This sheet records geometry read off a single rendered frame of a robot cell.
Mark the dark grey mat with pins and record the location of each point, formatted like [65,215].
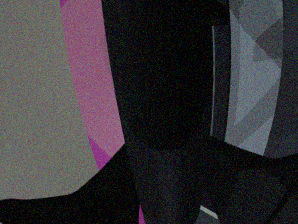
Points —
[283,136]

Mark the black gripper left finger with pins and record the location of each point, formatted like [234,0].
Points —
[109,197]

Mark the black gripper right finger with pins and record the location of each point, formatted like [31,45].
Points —
[246,188]

